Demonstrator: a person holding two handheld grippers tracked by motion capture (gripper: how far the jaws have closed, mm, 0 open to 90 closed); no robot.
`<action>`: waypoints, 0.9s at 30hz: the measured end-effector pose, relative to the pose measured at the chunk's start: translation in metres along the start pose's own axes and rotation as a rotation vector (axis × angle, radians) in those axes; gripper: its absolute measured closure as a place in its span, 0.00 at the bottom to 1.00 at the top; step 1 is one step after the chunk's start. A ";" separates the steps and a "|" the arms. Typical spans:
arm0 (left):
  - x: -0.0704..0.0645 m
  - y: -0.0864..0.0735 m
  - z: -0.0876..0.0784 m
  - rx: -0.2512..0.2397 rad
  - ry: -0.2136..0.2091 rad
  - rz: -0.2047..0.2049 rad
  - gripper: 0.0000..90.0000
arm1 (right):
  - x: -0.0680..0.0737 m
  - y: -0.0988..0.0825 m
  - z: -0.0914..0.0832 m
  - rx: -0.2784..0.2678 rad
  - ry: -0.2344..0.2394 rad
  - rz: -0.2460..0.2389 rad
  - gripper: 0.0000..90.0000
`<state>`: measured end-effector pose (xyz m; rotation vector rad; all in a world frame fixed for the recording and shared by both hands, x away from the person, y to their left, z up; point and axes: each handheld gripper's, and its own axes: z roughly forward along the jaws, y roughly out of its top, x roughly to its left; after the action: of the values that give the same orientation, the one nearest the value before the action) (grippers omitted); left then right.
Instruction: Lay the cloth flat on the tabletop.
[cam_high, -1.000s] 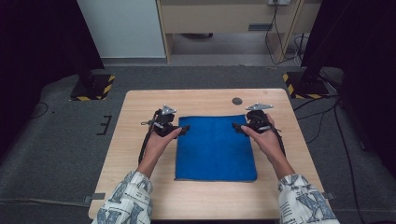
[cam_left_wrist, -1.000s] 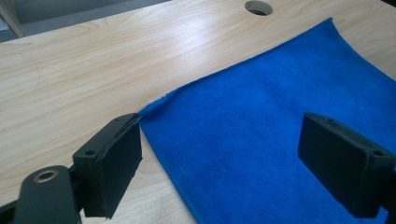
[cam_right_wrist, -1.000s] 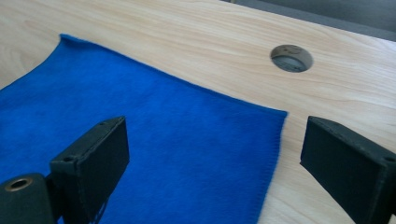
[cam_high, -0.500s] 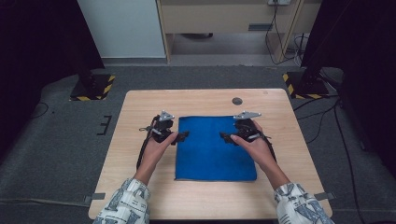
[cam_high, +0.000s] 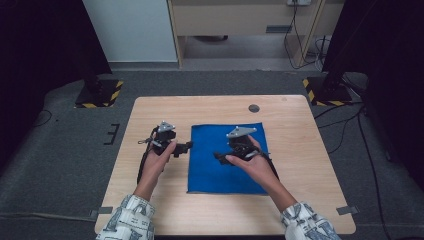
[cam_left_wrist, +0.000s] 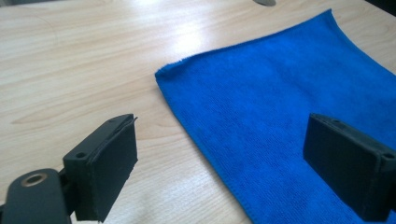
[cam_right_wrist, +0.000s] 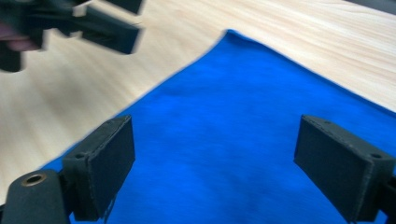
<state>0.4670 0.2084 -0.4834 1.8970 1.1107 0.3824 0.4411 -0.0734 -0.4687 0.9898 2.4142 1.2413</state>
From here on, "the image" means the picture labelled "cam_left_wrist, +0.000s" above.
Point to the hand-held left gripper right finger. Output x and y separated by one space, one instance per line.
351 165

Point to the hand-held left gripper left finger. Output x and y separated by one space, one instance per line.
106 168

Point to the blue cloth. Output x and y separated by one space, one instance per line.
267 102

